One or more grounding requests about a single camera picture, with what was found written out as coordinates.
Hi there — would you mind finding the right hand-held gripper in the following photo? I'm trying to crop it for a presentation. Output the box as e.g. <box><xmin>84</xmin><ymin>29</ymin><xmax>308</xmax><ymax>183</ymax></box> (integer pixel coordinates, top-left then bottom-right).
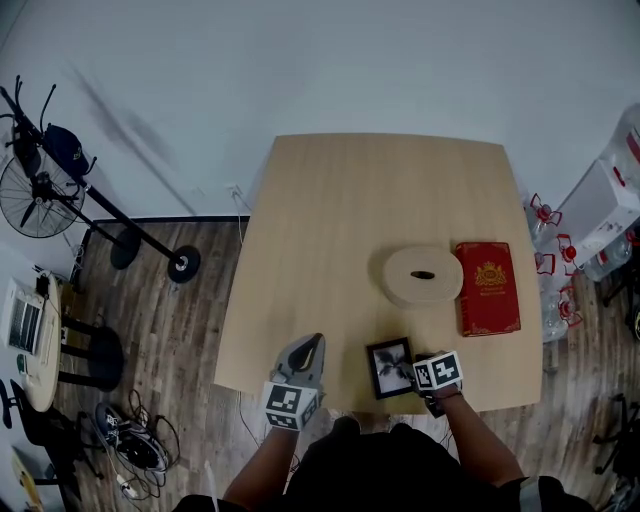
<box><xmin>412</xmin><ymin>350</ymin><xmax>465</xmax><ymax>419</ymax></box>

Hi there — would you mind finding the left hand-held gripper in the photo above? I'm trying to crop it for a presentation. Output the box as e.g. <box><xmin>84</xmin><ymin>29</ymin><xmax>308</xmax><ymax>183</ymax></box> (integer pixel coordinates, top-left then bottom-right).
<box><xmin>263</xmin><ymin>332</ymin><xmax>326</xmax><ymax>432</ymax></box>

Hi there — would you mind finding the black picture frame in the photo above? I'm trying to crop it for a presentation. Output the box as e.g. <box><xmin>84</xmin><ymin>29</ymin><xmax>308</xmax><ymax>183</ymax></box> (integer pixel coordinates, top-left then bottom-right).
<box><xmin>365</xmin><ymin>337</ymin><xmax>416</xmax><ymax>401</ymax></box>

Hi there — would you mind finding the person's left forearm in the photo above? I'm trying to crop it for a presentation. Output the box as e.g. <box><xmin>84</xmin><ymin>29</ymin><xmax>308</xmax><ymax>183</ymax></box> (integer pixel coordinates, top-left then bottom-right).
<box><xmin>222</xmin><ymin>424</ymin><xmax>301</xmax><ymax>502</ymax></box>

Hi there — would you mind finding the black robot base unit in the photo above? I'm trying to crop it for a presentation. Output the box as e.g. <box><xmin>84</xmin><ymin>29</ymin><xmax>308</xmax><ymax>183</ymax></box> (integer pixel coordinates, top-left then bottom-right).
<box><xmin>94</xmin><ymin>402</ymin><xmax>171</xmax><ymax>474</ymax></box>

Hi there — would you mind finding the person's right forearm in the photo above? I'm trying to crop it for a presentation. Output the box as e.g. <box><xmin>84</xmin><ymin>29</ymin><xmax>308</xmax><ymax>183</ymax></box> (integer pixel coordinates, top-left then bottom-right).
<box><xmin>432</xmin><ymin>389</ymin><xmax>526</xmax><ymax>489</ymax></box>

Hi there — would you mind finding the red hardcover book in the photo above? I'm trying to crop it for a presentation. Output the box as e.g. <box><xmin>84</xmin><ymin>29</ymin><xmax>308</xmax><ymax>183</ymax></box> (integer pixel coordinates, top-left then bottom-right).
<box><xmin>454</xmin><ymin>241</ymin><xmax>522</xmax><ymax>338</ymax></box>

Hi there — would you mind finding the person's black clothing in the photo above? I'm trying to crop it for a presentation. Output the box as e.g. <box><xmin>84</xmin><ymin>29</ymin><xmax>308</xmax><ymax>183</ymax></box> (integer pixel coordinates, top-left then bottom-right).
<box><xmin>172</xmin><ymin>417</ymin><xmax>596</xmax><ymax>512</ymax></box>

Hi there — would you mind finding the cluster of clear water jugs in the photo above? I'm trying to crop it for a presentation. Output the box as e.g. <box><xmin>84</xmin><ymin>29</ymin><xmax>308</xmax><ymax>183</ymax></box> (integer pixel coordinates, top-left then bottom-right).
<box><xmin>524</xmin><ymin>192</ymin><xmax>635</xmax><ymax>345</ymax></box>

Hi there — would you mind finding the black swivel chair base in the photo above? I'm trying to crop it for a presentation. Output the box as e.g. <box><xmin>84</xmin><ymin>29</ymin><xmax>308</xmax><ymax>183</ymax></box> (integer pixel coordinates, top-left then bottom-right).
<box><xmin>592</xmin><ymin>392</ymin><xmax>640</xmax><ymax>476</ymax></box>

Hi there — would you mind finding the white water dispenser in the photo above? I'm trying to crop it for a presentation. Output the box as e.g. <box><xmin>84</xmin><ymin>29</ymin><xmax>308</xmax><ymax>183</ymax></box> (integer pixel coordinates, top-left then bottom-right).
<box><xmin>557</xmin><ymin>159</ymin><xmax>640</xmax><ymax>254</ymax></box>

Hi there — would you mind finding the black coat rack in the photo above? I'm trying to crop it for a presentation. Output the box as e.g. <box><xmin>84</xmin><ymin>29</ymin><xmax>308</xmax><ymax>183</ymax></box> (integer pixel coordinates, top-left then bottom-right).
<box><xmin>0</xmin><ymin>74</ymin><xmax>202</xmax><ymax>285</ymax></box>

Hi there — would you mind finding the cardboard box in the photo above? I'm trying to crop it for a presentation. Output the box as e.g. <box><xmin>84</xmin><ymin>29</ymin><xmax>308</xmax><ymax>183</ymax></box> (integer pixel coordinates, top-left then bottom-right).
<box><xmin>59</xmin><ymin>282</ymin><xmax>82</xmax><ymax>347</ymax></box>

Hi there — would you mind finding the round beige table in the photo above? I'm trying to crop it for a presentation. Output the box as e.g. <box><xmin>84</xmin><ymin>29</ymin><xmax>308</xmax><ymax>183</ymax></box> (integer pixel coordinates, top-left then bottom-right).
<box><xmin>19</xmin><ymin>272</ymin><xmax>125</xmax><ymax>414</ymax></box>

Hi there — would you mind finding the black office chair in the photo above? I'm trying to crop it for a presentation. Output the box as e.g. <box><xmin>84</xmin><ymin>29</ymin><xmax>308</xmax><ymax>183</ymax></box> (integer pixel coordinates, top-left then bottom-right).
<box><xmin>0</xmin><ymin>379</ymin><xmax>106</xmax><ymax>501</ymax></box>

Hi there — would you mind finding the white toaster oven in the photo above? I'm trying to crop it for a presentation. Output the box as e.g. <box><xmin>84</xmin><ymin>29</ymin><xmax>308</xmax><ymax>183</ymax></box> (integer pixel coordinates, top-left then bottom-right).
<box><xmin>0</xmin><ymin>277</ymin><xmax>47</xmax><ymax>356</ymax></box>

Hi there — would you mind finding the large inverted dispenser bottle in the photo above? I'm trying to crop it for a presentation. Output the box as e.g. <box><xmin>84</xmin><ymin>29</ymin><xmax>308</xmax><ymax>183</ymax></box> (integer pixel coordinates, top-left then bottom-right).
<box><xmin>607</xmin><ymin>103</ymin><xmax>640</xmax><ymax>176</ymax></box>

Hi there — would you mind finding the small yellow side table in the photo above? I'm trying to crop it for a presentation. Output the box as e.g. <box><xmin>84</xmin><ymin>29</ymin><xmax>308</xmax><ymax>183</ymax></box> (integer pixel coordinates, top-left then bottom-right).
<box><xmin>9</xmin><ymin>444</ymin><xmax>45</xmax><ymax>512</ymax></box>

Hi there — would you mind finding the black standing fan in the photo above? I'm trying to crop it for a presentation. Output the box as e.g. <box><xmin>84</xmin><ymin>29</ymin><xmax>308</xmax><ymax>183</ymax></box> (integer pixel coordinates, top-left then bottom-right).
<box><xmin>0</xmin><ymin>149</ymin><xmax>142</xmax><ymax>271</ymax></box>

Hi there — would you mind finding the dark blue cap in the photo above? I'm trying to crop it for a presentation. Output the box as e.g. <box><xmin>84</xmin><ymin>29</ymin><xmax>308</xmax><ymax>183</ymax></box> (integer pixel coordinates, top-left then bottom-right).
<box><xmin>43</xmin><ymin>124</ymin><xmax>92</xmax><ymax>176</ymax></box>

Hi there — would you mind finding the dark hanging pouch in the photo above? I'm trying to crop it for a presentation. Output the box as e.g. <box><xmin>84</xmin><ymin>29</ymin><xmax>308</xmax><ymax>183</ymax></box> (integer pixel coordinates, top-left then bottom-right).
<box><xmin>12</xmin><ymin>124</ymin><xmax>44</xmax><ymax>175</ymax></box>

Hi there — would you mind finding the tangle of black cables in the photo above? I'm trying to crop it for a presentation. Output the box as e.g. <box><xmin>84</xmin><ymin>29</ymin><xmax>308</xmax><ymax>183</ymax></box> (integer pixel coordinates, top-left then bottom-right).
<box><xmin>107</xmin><ymin>389</ymin><xmax>181</xmax><ymax>501</ymax></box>

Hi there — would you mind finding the white hanging strap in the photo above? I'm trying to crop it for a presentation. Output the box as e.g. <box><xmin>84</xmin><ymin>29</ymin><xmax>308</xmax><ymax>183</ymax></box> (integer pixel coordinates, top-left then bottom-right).
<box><xmin>204</xmin><ymin>459</ymin><xmax>219</xmax><ymax>512</ymax></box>

